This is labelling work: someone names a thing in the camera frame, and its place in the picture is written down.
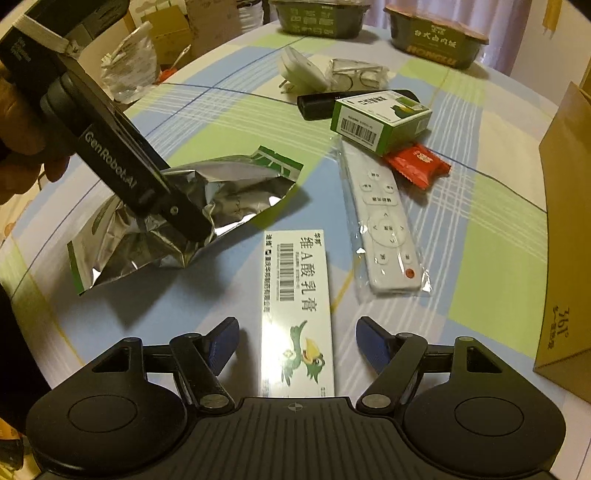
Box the white ointment box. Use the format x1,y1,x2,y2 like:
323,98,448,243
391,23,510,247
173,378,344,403
260,230,335,397

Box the white remote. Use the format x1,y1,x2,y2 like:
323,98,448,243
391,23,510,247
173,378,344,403
335,139,432,302

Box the black remote control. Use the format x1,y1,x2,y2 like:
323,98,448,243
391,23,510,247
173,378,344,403
297,90,432,123

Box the green white spray box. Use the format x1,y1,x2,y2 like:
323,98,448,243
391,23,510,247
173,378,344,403
331,90,433,156

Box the person's left hand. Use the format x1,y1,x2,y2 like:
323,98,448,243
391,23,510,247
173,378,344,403
1,65,71,204

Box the crumpled plastic bag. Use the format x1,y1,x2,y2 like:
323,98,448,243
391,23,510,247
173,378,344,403
100,21,160,104

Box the brown cardboard box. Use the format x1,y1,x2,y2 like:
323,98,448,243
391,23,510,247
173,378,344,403
534,83,591,401

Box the background cardboard boxes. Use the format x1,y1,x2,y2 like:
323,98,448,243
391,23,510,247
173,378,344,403
129,1,264,68

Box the white power adapter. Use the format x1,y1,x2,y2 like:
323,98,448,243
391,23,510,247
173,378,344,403
279,46,331,93

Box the red snack packet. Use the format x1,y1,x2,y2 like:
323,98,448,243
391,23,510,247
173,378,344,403
384,144,451,191

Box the clear glasses in bag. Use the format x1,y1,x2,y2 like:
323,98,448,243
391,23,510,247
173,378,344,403
325,59,389,92

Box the green instant food bowl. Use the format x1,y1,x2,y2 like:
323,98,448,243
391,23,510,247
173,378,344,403
270,0,372,39

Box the brown lid food bowl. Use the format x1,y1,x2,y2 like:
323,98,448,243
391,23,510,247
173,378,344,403
385,4,489,70

